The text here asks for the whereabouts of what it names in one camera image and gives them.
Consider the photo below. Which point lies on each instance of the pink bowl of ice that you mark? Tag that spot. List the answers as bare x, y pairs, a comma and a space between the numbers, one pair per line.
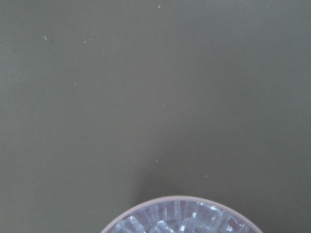
181, 214

